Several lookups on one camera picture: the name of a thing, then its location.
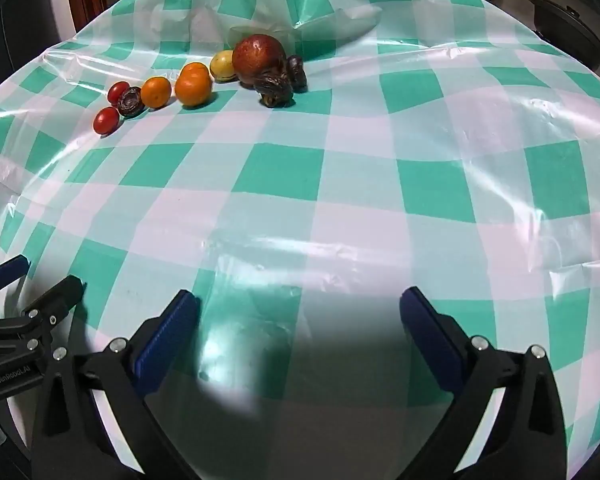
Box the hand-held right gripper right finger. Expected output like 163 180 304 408
399 286 567 480

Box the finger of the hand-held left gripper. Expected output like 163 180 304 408
0 254 32 307
0 274 87 357

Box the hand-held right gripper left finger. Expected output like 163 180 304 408
30 289 201 480

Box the small orange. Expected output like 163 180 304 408
141 76 173 110

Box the large orange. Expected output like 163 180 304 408
174 62 214 108

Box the yellow-green round fruit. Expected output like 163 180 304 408
209 50 238 83

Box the red apple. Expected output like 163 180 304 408
231 34 288 86

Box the green checked plastic tablecloth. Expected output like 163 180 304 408
0 0 600 480

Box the black cooking pot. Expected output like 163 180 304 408
525 0 600 74

